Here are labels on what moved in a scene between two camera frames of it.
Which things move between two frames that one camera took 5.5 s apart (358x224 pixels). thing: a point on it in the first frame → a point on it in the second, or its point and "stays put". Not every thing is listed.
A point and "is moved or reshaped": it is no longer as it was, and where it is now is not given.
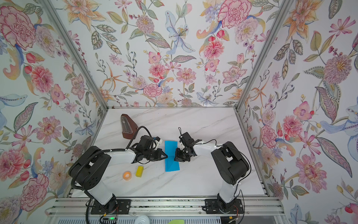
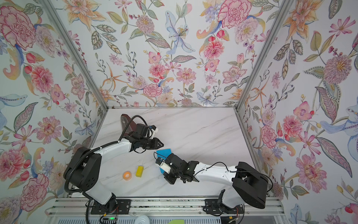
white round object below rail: [142, 219] stays put
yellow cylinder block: [139, 171] stays put
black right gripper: [178, 157] → [167, 177]
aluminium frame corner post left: [75, 52] stays put
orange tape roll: [127, 175] stays put
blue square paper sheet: [170, 148] is moved or reshaped
